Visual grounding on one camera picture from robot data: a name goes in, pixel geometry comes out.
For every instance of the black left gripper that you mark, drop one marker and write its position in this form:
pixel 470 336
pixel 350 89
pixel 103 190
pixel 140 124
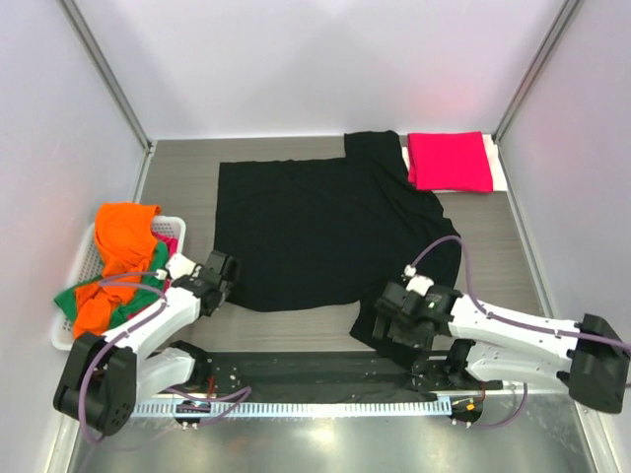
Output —
pixel 195 272

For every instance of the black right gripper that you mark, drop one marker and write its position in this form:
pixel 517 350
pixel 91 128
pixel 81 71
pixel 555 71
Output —
pixel 416 341

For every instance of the black t-shirt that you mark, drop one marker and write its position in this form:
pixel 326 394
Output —
pixel 333 232

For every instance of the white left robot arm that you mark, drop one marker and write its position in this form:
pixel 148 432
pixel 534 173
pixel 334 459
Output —
pixel 106 376

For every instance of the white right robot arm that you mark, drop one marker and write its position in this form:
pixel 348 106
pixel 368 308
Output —
pixel 465 344

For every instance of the pink t-shirt in basket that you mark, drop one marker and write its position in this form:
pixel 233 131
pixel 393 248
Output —
pixel 170 242

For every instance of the green t-shirt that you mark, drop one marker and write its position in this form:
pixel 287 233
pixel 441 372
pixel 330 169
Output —
pixel 66 300

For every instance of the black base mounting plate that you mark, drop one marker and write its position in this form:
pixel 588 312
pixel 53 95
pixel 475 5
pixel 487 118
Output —
pixel 305 371

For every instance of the orange t-shirt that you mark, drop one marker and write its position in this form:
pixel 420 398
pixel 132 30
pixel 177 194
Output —
pixel 124 239

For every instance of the white plastic laundry basket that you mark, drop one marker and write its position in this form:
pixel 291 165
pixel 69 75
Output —
pixel 88 265

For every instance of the folded pink t-shirt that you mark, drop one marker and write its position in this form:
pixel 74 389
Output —
pixel 449 162

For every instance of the folded white t-shirt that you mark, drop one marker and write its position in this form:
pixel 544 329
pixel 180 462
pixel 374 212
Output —
pixel 500 183

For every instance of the white slotted cable duct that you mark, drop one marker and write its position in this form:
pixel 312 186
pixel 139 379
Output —
pixel 180 409

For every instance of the left aluminium frame post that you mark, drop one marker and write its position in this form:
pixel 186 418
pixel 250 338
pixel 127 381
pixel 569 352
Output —
pixel 79 24

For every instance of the aluminium frame post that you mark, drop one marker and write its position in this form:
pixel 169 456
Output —
pixel 79 24
pixel 561 23

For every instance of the right aluminium frame post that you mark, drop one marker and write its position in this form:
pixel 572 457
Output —
pixel 561 23

